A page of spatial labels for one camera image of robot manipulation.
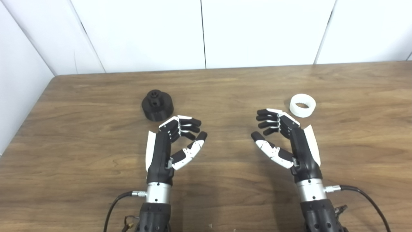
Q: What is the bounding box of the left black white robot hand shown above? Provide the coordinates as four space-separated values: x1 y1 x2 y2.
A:
145 115 208 185

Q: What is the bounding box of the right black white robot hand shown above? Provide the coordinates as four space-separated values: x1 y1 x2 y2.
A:
251 109 323 183

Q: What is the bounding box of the white plastic ring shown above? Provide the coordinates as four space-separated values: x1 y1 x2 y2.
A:
289 94 316 118

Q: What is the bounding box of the round black plastic part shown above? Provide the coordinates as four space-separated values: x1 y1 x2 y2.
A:
142 90 174 122

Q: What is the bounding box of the right thin black wire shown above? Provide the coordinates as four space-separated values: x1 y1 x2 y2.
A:
334 205 348 223

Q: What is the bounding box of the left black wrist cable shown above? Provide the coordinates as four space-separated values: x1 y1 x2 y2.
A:
104 191 147 232

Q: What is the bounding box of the left thin wire yellow plug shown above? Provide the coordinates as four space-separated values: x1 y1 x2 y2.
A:
122 215 139 232

